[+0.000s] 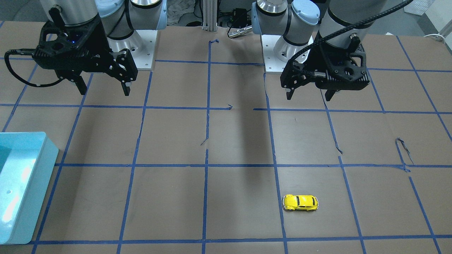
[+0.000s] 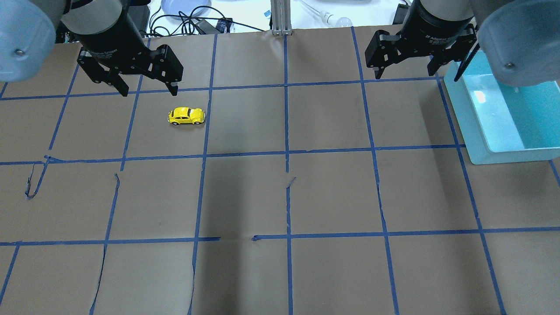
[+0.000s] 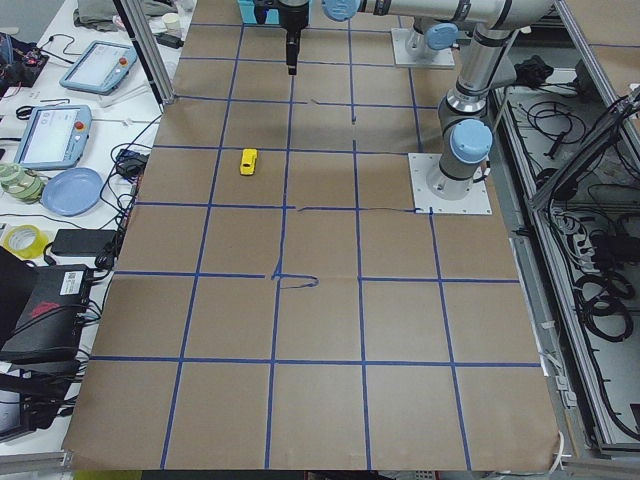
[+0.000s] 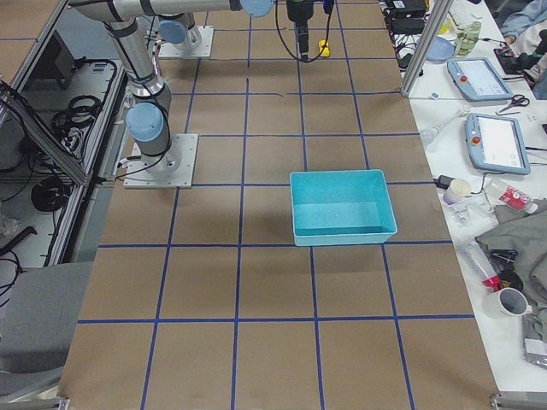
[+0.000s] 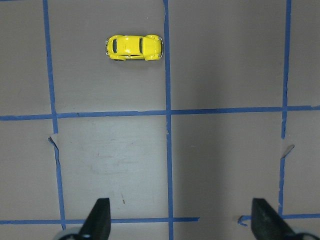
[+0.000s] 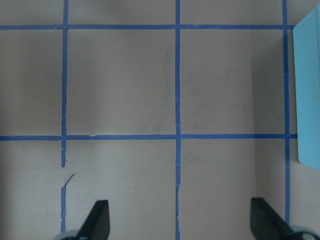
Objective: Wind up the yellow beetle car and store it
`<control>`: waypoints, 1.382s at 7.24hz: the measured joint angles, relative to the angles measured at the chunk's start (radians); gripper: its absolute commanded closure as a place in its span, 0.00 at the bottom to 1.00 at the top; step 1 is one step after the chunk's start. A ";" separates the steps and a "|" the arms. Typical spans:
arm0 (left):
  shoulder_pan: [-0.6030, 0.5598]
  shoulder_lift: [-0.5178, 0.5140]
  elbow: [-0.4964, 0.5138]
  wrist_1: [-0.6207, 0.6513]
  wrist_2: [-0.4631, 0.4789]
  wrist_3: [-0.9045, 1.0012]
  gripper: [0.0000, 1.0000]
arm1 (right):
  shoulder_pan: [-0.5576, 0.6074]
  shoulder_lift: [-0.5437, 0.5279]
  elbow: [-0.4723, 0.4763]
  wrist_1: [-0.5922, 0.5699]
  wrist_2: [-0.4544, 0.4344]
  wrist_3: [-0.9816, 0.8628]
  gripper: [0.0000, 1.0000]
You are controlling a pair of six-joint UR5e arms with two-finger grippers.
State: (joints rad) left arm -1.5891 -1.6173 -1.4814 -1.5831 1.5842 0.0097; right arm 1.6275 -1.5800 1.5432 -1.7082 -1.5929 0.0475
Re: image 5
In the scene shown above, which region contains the yellow beetle toy car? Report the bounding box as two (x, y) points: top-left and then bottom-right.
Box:
(105, 34), (164, 61)

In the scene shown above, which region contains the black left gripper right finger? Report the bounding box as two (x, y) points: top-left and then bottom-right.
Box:
(251, 198), (300, 240)

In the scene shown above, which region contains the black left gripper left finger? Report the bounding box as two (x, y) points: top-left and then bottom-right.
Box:
(78, 198), (111, 240)

